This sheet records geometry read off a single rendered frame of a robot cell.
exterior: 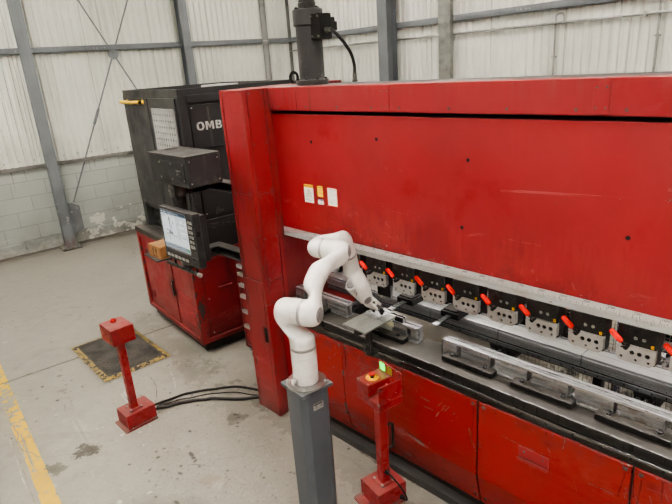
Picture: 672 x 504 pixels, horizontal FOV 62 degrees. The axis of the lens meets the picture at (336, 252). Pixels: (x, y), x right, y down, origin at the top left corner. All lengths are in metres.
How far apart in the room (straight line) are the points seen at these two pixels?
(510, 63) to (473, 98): 4.95
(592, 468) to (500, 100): 1.64
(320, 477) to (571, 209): 1.70
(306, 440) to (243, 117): 1.91
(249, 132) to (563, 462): 2.46
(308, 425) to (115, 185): 7.36
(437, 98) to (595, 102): 0.72
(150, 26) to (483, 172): 7.75
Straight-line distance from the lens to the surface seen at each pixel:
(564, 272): 2.57
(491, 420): 2.97
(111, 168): 9.53
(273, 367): 4.03
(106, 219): 9.61
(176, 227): 3.73
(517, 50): 7.48
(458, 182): 2.72
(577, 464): 2.85
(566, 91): 2.40
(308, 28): 3.43
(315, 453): 2.82
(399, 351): 3.16
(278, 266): 3.79
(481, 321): 3.25
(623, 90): 2.33
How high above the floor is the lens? 2.42
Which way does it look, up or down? 19 degrees down
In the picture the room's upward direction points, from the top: 4 degrees counter-clockwise
